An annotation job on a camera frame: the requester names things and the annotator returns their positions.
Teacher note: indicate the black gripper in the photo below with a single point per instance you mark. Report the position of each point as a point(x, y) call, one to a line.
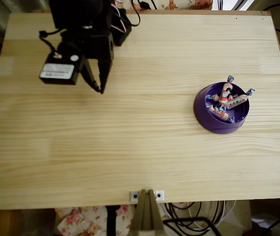
point(104, 50)

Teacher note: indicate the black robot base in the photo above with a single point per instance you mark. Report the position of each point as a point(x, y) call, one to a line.
point(122, 34)

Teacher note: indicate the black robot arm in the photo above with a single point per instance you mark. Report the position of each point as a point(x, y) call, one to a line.
point(75, 12)

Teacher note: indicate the purple bowl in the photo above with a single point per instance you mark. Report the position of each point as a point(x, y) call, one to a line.
point(203, 115)

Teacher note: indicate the wrapped candy with blue twist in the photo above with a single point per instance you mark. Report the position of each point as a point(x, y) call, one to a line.
point(212, 97)

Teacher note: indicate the red white wrapped candy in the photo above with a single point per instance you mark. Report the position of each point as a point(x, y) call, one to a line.
point(226, 92)
point(219, 113)

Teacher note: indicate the wrapped candy with white label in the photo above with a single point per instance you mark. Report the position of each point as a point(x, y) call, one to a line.
point(237, 101)

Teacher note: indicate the floral cloth with brown print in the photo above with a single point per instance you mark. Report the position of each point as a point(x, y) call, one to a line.
point(174, 4)

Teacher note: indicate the black table leg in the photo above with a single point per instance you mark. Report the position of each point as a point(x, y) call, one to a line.
point(111, 221)

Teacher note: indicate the floral cloth with pink roses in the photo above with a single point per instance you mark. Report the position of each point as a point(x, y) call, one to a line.
point(80, 221)

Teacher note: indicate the black camera box with label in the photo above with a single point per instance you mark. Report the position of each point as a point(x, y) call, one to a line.
point(58, 71)

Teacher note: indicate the silver metal bracket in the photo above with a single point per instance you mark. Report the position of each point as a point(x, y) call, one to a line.
point(133, 196)

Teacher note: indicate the olive camera stand pole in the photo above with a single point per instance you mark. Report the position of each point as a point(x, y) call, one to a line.
point(147, 214)

